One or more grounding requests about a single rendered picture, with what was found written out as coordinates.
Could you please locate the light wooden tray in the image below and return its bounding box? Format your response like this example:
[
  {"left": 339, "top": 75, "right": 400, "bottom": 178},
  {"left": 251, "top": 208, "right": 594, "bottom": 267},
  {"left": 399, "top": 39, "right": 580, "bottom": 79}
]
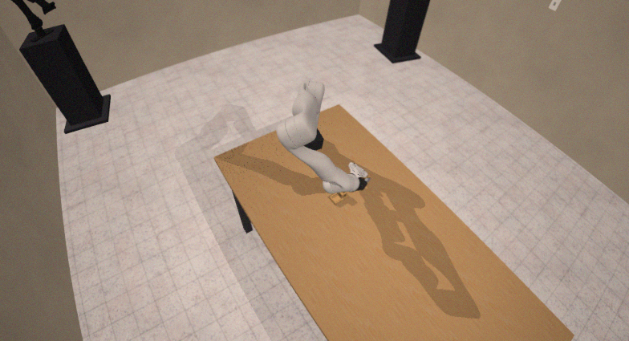
[{"left": 330, "top": 193, "right": 349, "bottom": 205}]

